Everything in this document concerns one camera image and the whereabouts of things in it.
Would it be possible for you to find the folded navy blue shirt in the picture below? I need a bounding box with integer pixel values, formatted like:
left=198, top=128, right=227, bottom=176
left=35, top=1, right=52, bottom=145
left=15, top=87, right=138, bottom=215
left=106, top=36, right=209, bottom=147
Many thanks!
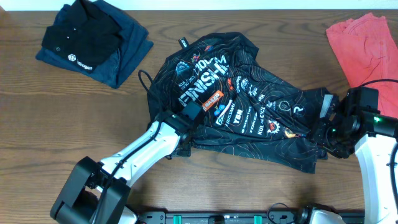
left=35, top=1, right=153, bottom=88

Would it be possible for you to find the black printed cycling jersey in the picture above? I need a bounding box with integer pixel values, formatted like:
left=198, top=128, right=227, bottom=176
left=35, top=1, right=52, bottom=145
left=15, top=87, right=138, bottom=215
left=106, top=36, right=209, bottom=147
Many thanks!
left=147, top=32, right=339, bottom=174

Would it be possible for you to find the red t-shirt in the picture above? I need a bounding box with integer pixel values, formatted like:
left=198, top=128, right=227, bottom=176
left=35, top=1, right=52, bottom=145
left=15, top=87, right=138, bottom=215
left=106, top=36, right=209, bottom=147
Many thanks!
left=326, top=13, right=397, bottom=118

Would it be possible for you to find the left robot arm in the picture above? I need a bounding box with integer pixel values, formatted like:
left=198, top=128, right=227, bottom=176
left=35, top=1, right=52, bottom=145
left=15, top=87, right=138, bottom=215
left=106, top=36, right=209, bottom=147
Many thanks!
left=50, top=111, right=197, bottom=223

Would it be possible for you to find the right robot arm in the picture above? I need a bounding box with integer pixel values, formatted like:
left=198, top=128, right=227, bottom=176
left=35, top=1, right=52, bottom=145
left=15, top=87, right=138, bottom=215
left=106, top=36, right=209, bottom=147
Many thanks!
left=309, top=111, right=397, bottom=223

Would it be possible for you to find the black cable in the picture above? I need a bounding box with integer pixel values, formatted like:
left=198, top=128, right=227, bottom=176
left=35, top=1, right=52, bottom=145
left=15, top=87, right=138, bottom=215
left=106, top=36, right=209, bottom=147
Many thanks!
left=360, top=78, right=398, bottom=206
left=91, top=69, right=165, bottom=224

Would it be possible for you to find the right black cable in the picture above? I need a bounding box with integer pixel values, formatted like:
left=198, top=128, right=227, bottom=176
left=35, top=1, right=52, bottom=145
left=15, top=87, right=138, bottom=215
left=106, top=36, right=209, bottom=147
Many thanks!
left=360, top=78, right=398, bottom=206

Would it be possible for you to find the folded black polo shirt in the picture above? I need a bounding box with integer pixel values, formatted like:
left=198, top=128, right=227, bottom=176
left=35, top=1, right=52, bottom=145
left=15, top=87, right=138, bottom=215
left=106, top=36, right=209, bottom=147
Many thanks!
left=42, top=0, right=121, bottom=73

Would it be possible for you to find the left black cable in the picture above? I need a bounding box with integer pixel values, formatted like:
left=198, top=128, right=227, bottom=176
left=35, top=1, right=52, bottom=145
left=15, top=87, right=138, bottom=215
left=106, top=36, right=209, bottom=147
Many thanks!
left=91, top=69, right=165, bottom=224

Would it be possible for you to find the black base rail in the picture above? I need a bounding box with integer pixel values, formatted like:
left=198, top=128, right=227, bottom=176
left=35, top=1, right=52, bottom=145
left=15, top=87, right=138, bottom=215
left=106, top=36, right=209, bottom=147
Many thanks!
left=137, top=210, right=297, bottom=224

